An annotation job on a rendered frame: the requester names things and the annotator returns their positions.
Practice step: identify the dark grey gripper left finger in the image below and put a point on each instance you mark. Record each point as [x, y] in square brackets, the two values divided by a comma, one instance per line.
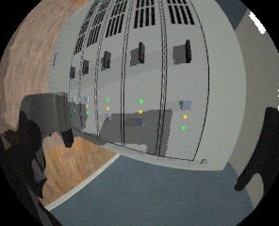
[40, 115]

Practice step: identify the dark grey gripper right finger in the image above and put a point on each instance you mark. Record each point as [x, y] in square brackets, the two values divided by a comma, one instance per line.
[265, 158]

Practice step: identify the white server rack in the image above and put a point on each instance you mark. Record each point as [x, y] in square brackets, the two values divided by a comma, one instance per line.
[151, 95]

